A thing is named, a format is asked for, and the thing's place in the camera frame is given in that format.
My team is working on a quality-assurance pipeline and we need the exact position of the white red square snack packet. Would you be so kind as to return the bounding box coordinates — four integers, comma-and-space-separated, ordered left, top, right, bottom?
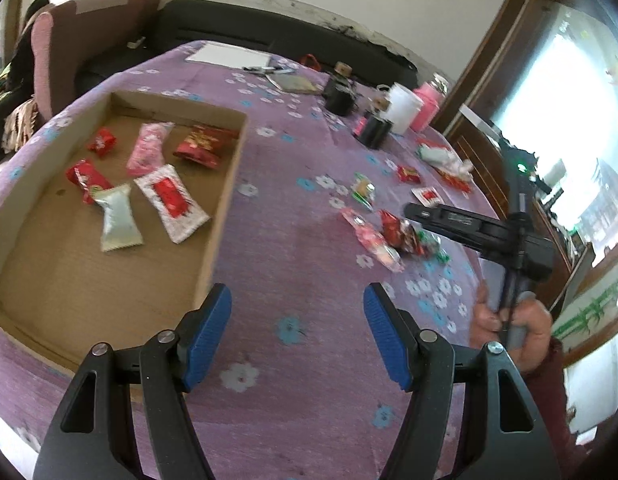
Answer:
134, 164, 211, 245

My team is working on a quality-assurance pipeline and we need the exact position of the white paper sheet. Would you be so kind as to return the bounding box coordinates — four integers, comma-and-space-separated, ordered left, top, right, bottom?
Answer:
185, 42, 272, 69

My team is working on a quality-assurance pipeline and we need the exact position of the white cup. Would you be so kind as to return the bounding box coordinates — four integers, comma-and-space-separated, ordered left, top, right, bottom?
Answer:
386, 82, 424, 136

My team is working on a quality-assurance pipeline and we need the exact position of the pink bottle with knitted sleeve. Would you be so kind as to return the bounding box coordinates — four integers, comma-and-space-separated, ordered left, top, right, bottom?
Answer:
409, 74, 450, 132

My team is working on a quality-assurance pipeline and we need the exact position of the dark red gold snack packet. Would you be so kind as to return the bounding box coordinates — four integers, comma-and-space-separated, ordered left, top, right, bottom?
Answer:
173, 125, 240, 168

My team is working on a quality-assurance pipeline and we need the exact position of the black sofa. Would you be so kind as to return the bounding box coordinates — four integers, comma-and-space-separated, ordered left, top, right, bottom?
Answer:
76, 0, 420, 91

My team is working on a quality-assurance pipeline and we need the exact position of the pale green snack packet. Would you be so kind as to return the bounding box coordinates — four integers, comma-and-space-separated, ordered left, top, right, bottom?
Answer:
91, 183, 144, 253

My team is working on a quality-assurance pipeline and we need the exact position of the green small candy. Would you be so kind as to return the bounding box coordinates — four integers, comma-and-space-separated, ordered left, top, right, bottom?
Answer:
351, 172, 377, 208

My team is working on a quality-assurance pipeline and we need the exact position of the white green printed mat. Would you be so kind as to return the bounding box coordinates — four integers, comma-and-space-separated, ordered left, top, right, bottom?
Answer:
552, 280, 618, 356

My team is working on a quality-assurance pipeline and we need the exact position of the greenish notebook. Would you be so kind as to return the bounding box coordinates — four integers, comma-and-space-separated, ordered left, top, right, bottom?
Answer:
266, 74, 324, 95

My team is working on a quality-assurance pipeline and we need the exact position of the person's right hand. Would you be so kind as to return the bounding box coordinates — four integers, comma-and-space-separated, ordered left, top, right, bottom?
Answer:
470, 282, 555, 373

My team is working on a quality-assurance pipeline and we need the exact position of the long white red snack packet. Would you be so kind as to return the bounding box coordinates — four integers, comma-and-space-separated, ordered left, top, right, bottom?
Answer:
411, 186, 442, 206

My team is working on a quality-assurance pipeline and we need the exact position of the pink white snack packet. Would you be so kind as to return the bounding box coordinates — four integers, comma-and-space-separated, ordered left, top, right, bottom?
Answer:
340, 207, 405, 273

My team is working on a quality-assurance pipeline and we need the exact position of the purple floral tablecloth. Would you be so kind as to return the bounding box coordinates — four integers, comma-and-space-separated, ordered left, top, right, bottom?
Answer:
0, 39, 495, 480

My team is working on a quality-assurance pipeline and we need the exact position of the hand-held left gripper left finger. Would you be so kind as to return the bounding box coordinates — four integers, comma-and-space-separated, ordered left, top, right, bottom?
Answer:
33, 282, 233, 480

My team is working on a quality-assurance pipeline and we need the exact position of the brick pattern wooden cabinet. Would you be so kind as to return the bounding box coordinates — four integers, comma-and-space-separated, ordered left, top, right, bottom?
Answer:
446, 105, 590, 306

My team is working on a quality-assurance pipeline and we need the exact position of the green twisted candy packet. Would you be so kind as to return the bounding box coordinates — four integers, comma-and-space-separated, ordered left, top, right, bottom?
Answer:
411, 232, 452, 263

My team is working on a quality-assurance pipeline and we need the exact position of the cardboard box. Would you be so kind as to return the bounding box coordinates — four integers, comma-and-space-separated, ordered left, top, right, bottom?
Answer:
0, 91, 249, 378

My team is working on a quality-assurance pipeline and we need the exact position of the pink garment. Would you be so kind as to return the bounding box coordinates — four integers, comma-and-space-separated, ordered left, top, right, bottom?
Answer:
30, 10, 57, 121

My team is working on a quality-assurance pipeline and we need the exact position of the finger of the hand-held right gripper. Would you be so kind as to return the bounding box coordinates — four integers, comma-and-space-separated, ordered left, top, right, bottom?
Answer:
403, 202, 512, 261

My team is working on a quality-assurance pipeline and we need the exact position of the small red candy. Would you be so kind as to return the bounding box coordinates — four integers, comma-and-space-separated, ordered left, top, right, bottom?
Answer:
87, 127, 117, 157

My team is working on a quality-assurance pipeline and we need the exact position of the wooden door frame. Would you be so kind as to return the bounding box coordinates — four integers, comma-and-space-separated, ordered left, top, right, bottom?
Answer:
441, 0, 585, 126

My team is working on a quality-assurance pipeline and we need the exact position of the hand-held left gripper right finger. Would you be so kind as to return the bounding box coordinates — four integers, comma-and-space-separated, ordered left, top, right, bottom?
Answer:
363, 281, 562, 480

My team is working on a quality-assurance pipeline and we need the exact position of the bright window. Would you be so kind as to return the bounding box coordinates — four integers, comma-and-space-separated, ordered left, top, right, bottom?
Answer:
504, 5, 618, 281

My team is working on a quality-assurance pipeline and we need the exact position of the striped patterned cloth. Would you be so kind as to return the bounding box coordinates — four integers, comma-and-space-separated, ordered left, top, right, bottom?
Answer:
1, 97, 42, 153

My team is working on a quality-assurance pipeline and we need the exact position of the brown armchair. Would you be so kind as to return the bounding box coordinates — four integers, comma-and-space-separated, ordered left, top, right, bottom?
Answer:
31, 0, 162, 121

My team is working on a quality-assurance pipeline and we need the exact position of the person's right forearm red sleeve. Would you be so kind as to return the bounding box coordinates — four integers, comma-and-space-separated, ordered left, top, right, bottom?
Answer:
522, 337, 572, 433

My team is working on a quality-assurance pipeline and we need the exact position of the red gold print snack packet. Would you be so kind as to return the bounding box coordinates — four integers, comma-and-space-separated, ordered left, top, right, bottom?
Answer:
379, 210, 415, 253

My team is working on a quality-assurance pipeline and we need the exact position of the white cabinet top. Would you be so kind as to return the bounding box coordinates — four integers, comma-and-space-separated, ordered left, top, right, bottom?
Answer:
459, 105, 515, 146

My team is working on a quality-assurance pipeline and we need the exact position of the black jar with wooden lid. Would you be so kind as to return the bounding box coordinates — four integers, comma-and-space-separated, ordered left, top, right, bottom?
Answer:
353, 97, 392, 150
323, 61, 360, 115

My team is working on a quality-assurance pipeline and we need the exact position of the pink checkered snack packet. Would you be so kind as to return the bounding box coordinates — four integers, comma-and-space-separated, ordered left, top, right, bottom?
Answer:
126, 122, 175, 177

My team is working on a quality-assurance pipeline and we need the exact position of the red cartoon snack packet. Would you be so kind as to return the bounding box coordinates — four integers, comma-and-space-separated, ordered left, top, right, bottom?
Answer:
65, 158, 114, 205

